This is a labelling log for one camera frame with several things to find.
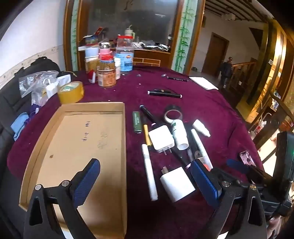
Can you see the white usb charger block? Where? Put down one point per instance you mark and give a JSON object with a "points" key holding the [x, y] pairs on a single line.
{"points": [[176, 183]]}

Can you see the thin black pen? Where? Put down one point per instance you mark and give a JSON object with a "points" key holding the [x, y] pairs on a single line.
{"points": [[165, 90]]}

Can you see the white cup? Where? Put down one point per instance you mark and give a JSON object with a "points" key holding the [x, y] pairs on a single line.
{"points": [[91, 52]]}

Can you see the yellow tape roll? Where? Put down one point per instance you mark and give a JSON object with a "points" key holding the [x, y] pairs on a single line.
{"points": [[69, 94]]}

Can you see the shallow cardboard tray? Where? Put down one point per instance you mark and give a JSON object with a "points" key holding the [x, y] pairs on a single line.
{"points": [[80, 137]]}

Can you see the white paper pad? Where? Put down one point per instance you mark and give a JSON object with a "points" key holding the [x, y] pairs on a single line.
{"points": [[203, 82]]}

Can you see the white tumbler with straw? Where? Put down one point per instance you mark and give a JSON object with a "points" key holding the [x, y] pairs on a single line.
{"points": [[129, 32]]}

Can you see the small white dropper bottle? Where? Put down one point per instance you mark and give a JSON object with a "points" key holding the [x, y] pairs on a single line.
{"points": [[201, 127]]}

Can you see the maroon tablecloth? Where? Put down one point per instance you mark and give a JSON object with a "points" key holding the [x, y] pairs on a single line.
{"points": [[218, 119]]}

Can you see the white bottle with green print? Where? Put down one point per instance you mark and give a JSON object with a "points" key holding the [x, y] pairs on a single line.
{"points": [[179, 133]]}

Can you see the red and gold box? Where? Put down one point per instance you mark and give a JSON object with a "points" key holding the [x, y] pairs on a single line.
{"points": [[92, 77]]}

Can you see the pile of clutter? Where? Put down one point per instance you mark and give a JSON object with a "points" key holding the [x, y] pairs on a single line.
{"points": [[151, 45]]}

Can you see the black pen with clear grip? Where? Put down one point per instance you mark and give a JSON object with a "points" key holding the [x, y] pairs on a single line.
{"points": [[190, 154]]}

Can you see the wooden shelf unit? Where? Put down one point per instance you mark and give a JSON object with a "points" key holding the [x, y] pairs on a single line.
{"points": [[271, 69]]}

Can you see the white and pink bottle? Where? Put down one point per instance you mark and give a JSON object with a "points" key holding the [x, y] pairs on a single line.
{"points": [[105, 49]]}

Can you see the brown wooden door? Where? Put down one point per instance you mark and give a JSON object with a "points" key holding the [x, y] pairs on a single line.
{"points": [[214, 55]]}

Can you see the clear jar with blue label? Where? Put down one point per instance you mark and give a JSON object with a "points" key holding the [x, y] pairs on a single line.
{"points": [[124, 59]]}

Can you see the jar with orange label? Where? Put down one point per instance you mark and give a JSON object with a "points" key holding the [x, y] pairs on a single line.
{"points": [[106, 75]]}

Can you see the wooden cabinet with bamboo panels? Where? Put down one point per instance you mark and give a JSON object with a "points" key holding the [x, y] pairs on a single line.
{"points": [[190, 34]]}

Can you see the purple cloth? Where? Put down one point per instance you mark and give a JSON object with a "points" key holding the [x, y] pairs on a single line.
{"points": [[33, 110]]}

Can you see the wooden stair railing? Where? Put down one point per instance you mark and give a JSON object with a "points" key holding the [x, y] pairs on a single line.
{"points": [[243, 73]]}

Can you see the black pen with white print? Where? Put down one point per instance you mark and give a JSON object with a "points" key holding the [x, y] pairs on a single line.
{"points": [[176, 78]]}

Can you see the clear plastic bag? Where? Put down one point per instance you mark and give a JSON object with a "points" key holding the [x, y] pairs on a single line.
{"points": [[32, 80]]}

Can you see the green lighter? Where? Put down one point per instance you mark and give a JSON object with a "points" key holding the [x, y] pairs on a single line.
{"points": [[137, 123]]}

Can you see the yellow and black pen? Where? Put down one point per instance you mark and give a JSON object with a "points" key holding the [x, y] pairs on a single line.
{"points": [[147, 135]]}

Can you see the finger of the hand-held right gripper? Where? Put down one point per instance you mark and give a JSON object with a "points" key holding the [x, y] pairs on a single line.
{"points": [[237, 166]]}

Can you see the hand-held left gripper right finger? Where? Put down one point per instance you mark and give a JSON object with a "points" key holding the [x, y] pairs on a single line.
{"points": [[204, 183]]}

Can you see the plain white pen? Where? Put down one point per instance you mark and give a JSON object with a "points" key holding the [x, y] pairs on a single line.
{"points": [[148, 170]]}

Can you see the white marker with red label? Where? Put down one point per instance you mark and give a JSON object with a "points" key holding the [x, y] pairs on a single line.
{"points": [[198, 144]]}

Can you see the light blue cloth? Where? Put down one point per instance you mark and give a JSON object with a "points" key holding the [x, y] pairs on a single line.
{"points": [[19, 125]]}

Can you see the black tape roll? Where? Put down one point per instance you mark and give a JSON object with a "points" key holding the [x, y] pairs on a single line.
{"points": [[174, 107]]}

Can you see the white two-prong charger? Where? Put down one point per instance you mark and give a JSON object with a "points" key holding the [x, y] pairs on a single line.
{"points": [[160, 137]]}

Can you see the smartphone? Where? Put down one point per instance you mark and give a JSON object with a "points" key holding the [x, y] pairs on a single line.
{"points": [[247, 157]]}

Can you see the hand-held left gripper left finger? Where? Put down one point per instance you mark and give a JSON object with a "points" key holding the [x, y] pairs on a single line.
{"points": [[88, 181]]}

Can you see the thick black pen light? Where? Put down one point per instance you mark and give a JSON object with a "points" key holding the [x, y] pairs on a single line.
{"points": [[165, 94]]}

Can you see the open cardboard box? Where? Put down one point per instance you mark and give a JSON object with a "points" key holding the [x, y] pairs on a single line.
{"points": [[88, 41]]}

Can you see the black leather sofa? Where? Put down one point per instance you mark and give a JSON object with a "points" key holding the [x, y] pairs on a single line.
{"points": [[9, 103]]}

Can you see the white paper bag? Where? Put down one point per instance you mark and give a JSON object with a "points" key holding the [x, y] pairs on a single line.
{"points": [[54, 86]]}

